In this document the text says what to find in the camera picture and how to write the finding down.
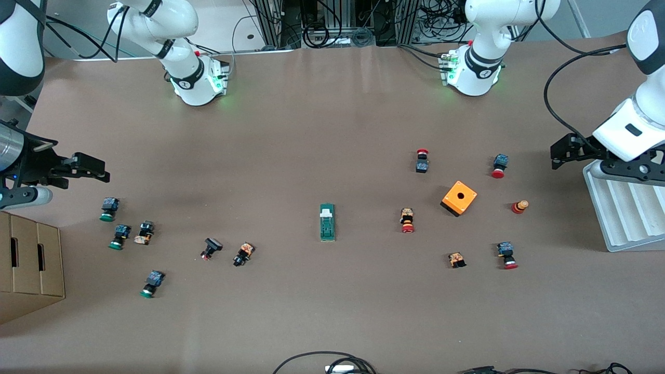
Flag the brown cardboard box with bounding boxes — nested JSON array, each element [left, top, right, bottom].
[[0, 210, 66, 325]]

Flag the green load switch white handle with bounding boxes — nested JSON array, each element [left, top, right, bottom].
[[319, 203, 337, 243]]

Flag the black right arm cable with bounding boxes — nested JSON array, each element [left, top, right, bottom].
[[46, 4, 130, 62]]

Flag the black looped cable bundle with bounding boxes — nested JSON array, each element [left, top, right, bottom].
[[273, 352, 376, 374]]

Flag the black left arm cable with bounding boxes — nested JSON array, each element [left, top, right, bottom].
[[535, 0, 629, 151]]

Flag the grey ribbed tray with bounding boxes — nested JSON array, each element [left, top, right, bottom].
[[582, 158, 665, 253]]

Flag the aluminium frame rack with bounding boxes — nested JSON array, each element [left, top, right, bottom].
[[249, 0, 468, 50]]

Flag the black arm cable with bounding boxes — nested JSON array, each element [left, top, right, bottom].
[[46, 4, 130, 62], [535, 0, 629, 151]]

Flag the green push button blue block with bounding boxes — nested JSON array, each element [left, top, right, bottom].
[[109, 224, 131, 250], [100, 197, 121, 222], [140, 270, 166, 299]]

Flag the orange button enclosure box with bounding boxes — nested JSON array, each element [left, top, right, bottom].
[[441, 180, 477, 218]]

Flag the black square push button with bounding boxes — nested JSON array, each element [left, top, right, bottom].
[[201, 237, 223, 261]]

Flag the white mounting plate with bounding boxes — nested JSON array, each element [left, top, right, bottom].
[[73, 0, 298, 62]]

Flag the black orange selector switch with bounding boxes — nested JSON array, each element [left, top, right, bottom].
[[233, 242, 256, 268]]

